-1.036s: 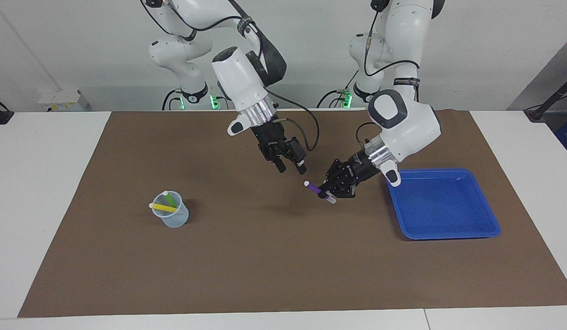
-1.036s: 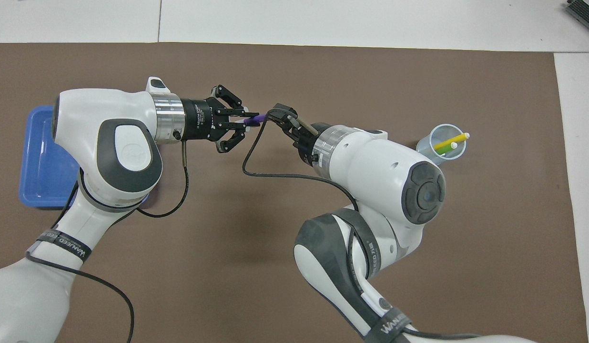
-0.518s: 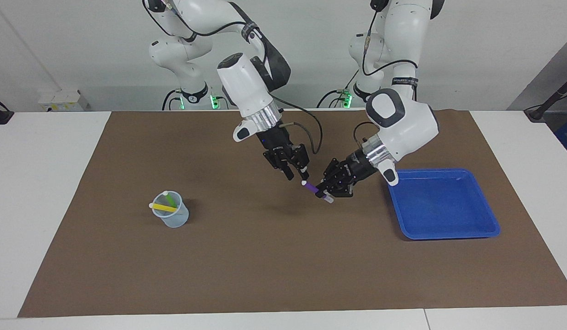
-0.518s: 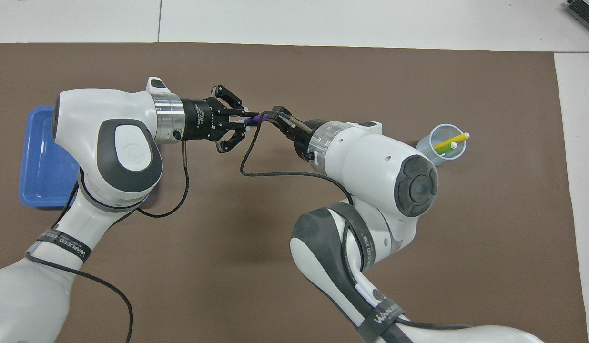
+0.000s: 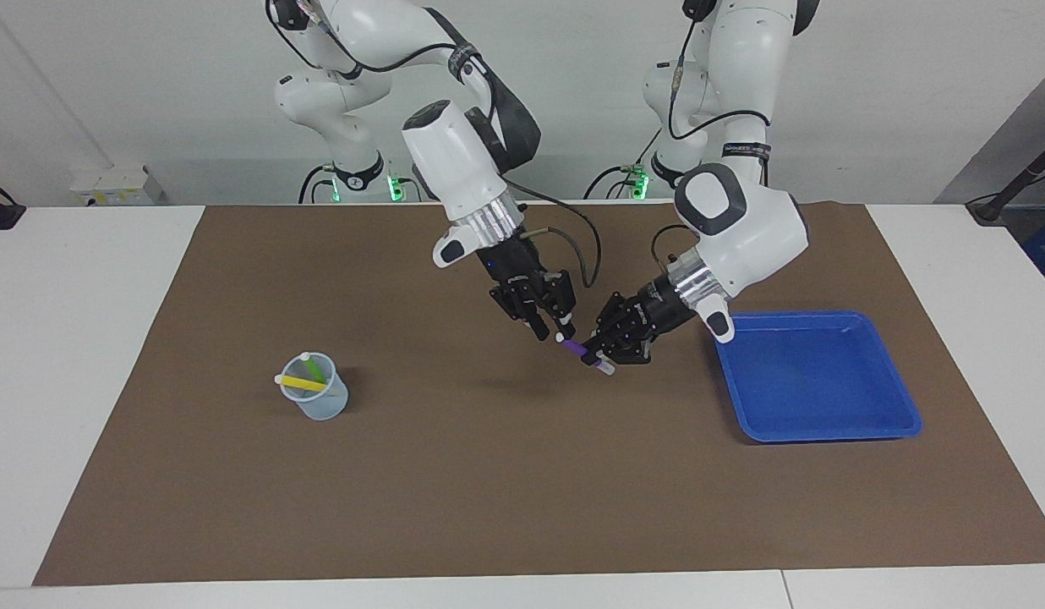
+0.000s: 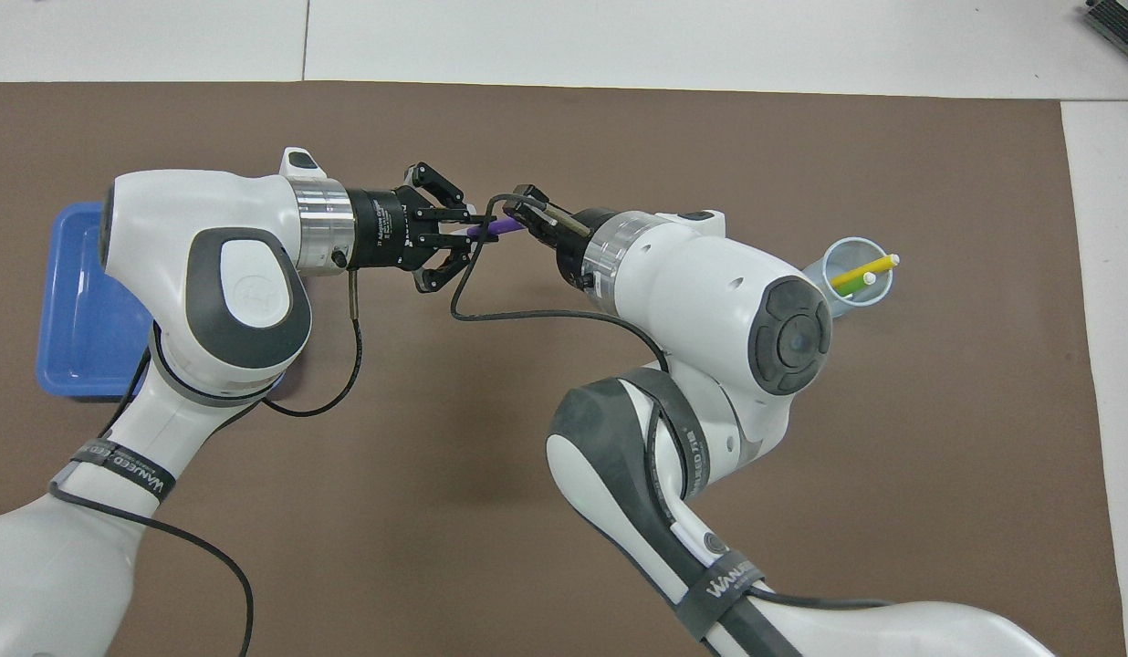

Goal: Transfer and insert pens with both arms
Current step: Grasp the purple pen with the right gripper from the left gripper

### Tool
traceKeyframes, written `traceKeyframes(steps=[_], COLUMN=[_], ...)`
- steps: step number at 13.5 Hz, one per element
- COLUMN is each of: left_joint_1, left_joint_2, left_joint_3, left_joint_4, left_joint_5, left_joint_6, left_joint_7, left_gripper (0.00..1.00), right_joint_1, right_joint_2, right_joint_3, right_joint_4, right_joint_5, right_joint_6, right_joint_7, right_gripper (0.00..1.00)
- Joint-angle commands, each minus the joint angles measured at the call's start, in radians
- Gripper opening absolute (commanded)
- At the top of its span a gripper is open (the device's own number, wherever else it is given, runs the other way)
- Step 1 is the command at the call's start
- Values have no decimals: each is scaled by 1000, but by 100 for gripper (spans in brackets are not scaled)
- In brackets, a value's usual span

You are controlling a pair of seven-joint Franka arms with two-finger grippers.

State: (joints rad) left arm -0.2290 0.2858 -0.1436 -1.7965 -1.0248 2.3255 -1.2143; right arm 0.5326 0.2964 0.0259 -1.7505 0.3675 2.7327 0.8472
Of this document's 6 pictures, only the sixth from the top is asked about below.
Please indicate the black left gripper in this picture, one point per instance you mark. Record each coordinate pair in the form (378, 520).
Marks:
(381, 228)

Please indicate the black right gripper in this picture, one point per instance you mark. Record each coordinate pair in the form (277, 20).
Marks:
(578, 246)

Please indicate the purple pen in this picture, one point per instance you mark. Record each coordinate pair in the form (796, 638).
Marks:
(500, 225)

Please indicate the green pen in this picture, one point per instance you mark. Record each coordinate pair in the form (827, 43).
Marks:
(854, 286)

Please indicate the yellow pen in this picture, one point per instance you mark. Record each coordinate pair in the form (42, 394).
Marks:
(870, 268)

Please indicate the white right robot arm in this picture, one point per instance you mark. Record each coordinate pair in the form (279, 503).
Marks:
(692, 274)

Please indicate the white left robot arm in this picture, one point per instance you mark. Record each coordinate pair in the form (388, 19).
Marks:
(162, 219)

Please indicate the brown table mat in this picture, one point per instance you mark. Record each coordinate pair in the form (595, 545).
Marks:
(436, 511)

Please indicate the pale blue plastic cup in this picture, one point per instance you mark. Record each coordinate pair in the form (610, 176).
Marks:
(851, 248)

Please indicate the blue plastic tray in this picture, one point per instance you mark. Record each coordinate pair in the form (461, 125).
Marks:
(71, 356)

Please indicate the grey ribbed device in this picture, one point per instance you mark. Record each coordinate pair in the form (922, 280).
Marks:
(1121, 23)

